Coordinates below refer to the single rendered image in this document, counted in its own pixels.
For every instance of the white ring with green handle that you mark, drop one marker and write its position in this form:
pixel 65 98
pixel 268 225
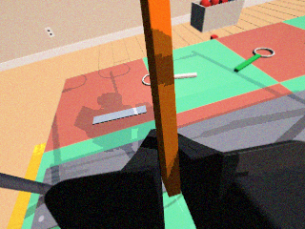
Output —
pixel 250 60

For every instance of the white loop with straight handle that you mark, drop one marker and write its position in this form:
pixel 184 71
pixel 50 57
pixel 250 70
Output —
pixel 181 75

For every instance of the grey flat bar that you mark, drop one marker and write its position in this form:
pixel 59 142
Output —
pixel 120 114

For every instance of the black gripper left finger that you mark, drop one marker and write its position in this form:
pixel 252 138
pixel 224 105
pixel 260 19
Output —
pixel 137 187

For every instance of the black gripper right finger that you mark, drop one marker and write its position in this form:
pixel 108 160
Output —
pixel 206 174

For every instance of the orange bar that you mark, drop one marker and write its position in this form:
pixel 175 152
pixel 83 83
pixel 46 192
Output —
pixel 156 17

